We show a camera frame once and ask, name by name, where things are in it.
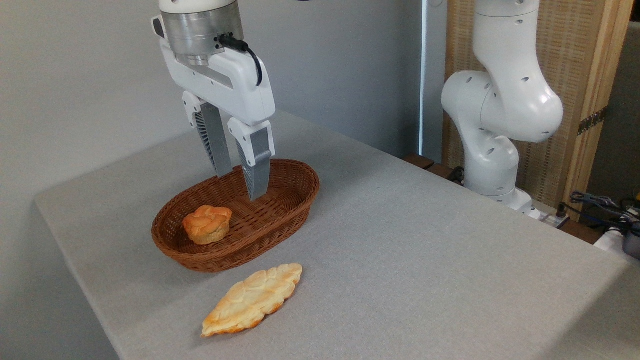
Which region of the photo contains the round golden bread roll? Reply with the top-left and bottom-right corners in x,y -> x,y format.
182,205 -> 233,246

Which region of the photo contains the black cable bundle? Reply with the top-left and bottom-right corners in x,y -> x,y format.
569,191 -> 640,237

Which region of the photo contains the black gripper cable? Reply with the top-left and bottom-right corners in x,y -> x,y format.
218,33 -> 264,87

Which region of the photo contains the long braided bread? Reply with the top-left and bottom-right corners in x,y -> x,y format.
201,263 -> 304,338

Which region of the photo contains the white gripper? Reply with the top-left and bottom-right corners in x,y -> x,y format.
151,15 -> 276,202

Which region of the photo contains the dark brown wooden board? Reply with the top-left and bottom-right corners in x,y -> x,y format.
402,153 -> 467,187

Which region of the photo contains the wooden woven folding screen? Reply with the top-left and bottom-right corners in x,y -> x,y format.
442,0 -> 635,221

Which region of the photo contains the brown woven wicker basket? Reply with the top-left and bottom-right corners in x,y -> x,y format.
151,159 -> 321,273

